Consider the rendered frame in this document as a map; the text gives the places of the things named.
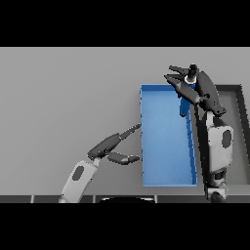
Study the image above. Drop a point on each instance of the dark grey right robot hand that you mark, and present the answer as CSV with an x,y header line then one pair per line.
x,y
204,92

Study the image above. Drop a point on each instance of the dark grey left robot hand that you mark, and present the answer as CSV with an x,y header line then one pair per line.
x,y
105,146

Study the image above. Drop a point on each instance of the blue pipe with dark end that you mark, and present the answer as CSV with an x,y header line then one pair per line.
x,y
187,97

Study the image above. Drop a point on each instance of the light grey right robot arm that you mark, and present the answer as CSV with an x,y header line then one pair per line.
x,y
216,146

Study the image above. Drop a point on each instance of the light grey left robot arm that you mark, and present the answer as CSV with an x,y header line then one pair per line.
x,y
78,179

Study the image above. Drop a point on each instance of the dark grey bin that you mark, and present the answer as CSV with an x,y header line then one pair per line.
x,y
237,136

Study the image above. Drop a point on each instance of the blue bin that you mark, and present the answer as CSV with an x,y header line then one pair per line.
x,y
166,136

